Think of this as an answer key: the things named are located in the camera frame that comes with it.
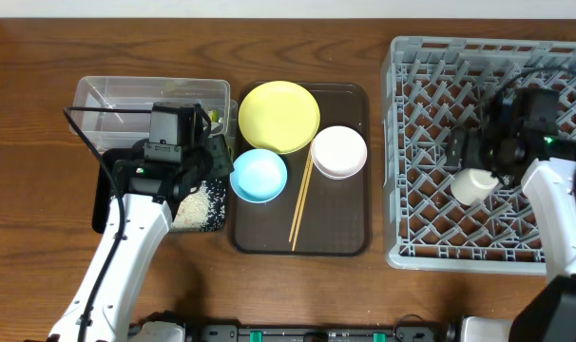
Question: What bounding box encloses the spilled rice pile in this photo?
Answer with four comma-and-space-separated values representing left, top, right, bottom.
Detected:
172, 181, 210, 232

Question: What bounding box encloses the brown serving tray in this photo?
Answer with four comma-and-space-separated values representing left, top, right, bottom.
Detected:
226, 82, 372, 257

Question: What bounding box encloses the clear plastic bin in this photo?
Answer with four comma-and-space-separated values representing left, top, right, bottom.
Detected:
71, 76, 238, 153

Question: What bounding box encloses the light blue bowl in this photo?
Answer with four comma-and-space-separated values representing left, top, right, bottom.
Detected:
230, 149, 288, 204

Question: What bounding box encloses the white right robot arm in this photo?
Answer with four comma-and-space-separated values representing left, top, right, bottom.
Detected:
446, 128, 576, 342

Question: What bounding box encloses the black rectangular tray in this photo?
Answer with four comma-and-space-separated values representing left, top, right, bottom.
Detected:
91, 168, 228, 234

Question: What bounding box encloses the right wooden chopstick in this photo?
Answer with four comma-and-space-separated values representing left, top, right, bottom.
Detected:
291, 151, 315, 253

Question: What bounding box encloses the green orange snack wrapper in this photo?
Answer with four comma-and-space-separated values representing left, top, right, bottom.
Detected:
207, 109, 221, 132

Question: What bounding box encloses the left wooden chopstick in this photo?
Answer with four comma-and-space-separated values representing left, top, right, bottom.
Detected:
288, 147, 313, 243

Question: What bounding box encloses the yellow plate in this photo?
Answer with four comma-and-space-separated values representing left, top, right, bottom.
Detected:
238, 81, 320, 154

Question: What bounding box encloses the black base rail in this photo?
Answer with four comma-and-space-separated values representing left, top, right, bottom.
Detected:
125, 311, 512, 342

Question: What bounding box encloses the pink bowl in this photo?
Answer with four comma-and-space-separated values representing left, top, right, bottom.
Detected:
311, 125, 368, 180

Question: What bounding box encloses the grey dishwasher rack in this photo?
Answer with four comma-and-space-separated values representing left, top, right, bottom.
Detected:
381, 36, 576, 276

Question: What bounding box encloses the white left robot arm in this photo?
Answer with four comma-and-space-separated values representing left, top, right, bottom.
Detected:
48, 175, 228, 341

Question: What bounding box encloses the wooden chopstick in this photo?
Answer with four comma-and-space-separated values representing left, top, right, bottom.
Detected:
291, 151, 315, 253
288, 147, 313, 243

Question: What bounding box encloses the pale green cup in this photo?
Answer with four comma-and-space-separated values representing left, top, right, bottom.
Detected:
451, 168, 499, 206

